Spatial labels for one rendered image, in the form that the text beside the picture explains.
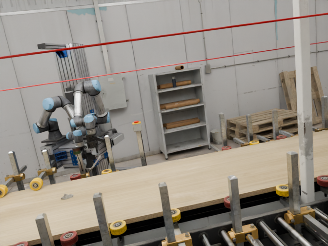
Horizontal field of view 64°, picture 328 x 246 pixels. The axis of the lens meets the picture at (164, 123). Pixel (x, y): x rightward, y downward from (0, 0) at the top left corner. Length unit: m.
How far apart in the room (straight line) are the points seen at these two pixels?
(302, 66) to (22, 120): 4.47
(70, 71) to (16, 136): 2.35
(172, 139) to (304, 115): 3.95
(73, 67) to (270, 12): 4.31
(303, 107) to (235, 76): 4.22
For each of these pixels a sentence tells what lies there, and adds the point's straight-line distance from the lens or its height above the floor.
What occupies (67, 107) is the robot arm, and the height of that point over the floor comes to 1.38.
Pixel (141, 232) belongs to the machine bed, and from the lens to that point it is 1.51.
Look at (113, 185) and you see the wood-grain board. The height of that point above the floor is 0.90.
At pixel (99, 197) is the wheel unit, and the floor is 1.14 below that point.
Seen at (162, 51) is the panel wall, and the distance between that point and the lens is 5.05.
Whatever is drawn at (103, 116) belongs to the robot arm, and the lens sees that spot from 2.78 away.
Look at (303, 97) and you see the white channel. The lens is 1.45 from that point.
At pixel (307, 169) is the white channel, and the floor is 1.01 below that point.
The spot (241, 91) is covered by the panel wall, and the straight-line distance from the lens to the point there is 5.69.
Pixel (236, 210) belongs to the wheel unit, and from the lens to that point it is 1.31.
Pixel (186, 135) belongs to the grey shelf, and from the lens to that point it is 5.28.
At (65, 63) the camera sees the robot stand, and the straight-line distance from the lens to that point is 3.12.
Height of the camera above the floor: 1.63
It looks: 12 degrees down
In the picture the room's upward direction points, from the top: 9 degrees counter-clockwise
